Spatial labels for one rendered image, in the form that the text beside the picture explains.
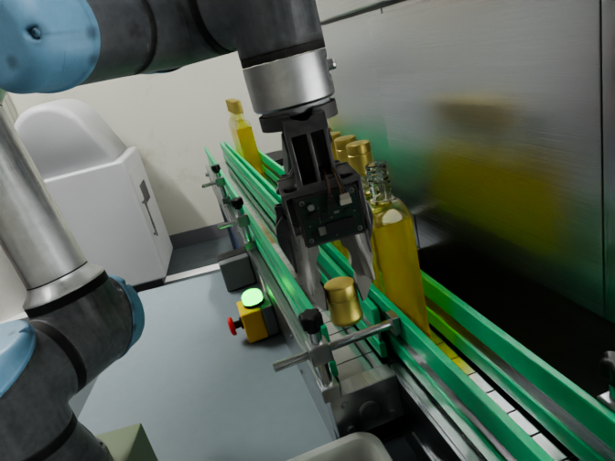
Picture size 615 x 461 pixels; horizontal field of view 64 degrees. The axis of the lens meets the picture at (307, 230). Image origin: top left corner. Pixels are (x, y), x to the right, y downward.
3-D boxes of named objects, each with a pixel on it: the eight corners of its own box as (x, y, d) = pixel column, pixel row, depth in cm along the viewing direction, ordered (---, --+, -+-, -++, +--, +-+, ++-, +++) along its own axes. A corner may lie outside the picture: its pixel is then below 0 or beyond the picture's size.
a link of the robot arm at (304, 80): (242, 69, 46) (325, 48, 46) (255, 117, 48) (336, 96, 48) (242, 70, 39) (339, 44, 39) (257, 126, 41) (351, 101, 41)
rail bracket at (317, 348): (410, 371, 64) (395, 288, 60) (289, 420, 61) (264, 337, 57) (400, 359, 67) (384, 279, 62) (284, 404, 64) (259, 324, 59)
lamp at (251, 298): (265, 304, 103) (262, 292, 102) (245, 311, 102) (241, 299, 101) (262, 294, 107) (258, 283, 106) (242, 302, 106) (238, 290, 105)
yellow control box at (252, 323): (281, 334, 104) (273, 305, 102) (247, 347, 103) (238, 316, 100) (274, 319, 111) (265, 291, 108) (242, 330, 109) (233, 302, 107)
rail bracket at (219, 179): (231, 204, 159) (220, 165, 154) (210, 210, 158) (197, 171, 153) (230, 201, 163) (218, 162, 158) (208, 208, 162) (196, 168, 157)
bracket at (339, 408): (406, 418, 66) (398, 377, 64) (341, 445, 64) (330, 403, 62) (394, 402, 70) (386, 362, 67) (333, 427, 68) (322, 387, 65)
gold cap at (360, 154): (379, 171, 69) (373, 141, 67) (356, 178, 68) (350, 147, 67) (369, 166, 72) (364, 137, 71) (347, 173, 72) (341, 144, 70)
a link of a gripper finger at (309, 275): (304, 336, 48) (295, 248, 45) (297, 307, 54) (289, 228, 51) (335, 331, 48) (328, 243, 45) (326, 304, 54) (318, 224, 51)
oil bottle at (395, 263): (432, 333, 71) (410, 197, 64) (397, 347, 70) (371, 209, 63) (414, 316, 77) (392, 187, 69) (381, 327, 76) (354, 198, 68)
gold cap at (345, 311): (329, 315, 56) (320, 281, 54) (359, 305, 56) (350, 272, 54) (334, 330, 52) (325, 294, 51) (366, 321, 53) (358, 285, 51)
